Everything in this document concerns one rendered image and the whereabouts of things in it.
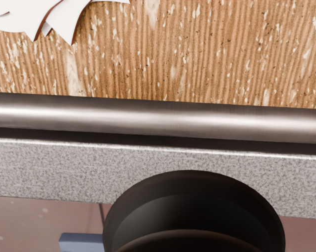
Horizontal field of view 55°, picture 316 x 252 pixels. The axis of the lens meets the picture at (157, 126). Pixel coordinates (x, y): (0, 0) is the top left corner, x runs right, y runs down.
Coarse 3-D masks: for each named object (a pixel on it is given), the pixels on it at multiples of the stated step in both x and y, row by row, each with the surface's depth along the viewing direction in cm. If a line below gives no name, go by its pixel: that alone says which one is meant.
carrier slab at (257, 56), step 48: (144, 0) 23; (192, 0) 23; (240, 0) 22; (288, 0) 22; (0, 48) 26; (48, 48) 25; (96, 48) 25; (144, 48) 25; (192, 48) 24; (240, 48) 24; (288, 48) 24; (96, 96) 27; (144, 96) 27; (192, 96) 26; (240, 96) 26; (288, 96) 25
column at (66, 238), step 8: (64, 232) 48; (64, 240) 46; (72, 240) 46; (80, 240) 46; (88, 240) 46; (96, 240) 46; (64, 248) 47; (72, 248) 47; (80, 248) 46; (88, 248) 46; (96, 248) 46
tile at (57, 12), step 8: (64, 0) 21; (72, 0) 21; (80, 0) 21; (88, 0) 21; (56, 8) 21; (64, 8) 21; (72, 8) 21; (80, 8) 21; (0, 16) 22; (8, 16) 22; (48, 16) 22; (56, 16) 22; (64, 16) 22; (72, 16) 21; (80, 16) 22; (0, 24) 22; (8, 24) 22; (16, 24) 22; (56, 24) 22; (64, 24) 22; (72, 24) 22; (64, 32) 22; (72, 32) 22; (72, 40) 23
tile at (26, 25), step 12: (0, 0) 21; (12, 0) 20; (24, 0) 20; (36, 0) 20; (48, 0) 20; (60, 0) 20; (0, 12) 21; (12, 12) 21; (24, 12) 21; (36, 12) 21; (48, 12) 21; (24, 24) 21; (36, 24) 21; (36, 36) 22
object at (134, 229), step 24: (144, 216) 6; (168, 216) 6; (192, 216) 6; (216, 216) 6; (240, 216) 6; (120, 240) 7; (144, 240) 5; (168, 240) 5; (192, 240) 5; (216, 240) 5; (240, 240) 5; (264, 240) 6
